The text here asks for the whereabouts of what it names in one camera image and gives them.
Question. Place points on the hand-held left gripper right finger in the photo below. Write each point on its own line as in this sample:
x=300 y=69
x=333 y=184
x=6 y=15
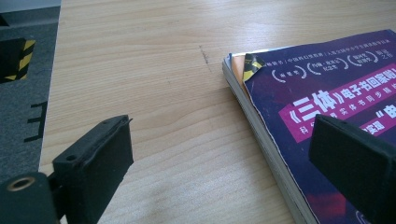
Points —
x=351 y=161

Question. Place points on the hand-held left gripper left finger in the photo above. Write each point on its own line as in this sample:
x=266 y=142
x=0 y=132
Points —
x=93 y=168

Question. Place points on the purple magazine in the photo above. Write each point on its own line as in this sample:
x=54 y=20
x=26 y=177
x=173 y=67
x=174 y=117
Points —
x=280 y=93

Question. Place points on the black stand base striped edge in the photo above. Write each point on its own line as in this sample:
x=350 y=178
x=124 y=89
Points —
x=12 y=59

